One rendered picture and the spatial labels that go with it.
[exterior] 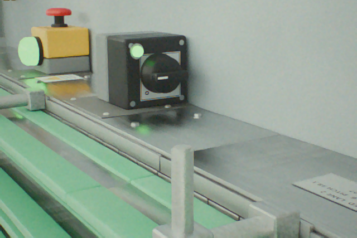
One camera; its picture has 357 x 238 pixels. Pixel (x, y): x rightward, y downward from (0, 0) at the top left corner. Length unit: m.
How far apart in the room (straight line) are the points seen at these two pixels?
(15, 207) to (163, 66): 0.22
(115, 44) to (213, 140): 0.19
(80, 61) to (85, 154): 0.37
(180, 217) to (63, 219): 0.31
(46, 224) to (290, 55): 0.29
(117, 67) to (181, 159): 0.36
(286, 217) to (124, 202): 0.14
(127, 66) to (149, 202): 0.23
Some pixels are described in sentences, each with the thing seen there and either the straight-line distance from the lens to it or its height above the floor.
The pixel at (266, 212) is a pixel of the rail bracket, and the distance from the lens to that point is 0.35.
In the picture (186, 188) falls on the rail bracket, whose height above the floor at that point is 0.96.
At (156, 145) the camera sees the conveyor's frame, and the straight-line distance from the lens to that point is 0.51.
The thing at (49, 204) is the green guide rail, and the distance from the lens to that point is 0.65.
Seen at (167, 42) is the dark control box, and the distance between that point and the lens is 0.66.
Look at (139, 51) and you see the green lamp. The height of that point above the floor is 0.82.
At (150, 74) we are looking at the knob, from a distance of 0.63.
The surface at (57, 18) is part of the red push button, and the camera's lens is 0.93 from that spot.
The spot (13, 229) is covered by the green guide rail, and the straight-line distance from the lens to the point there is 0.65.
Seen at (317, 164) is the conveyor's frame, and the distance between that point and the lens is 0.47.
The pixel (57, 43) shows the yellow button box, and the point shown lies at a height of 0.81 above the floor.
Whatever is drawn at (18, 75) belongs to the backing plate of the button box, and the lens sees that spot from 0.91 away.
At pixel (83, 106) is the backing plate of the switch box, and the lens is 0.67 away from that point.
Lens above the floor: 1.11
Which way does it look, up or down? 30 degrees down
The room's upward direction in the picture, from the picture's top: 98 degrees counter-clockwise
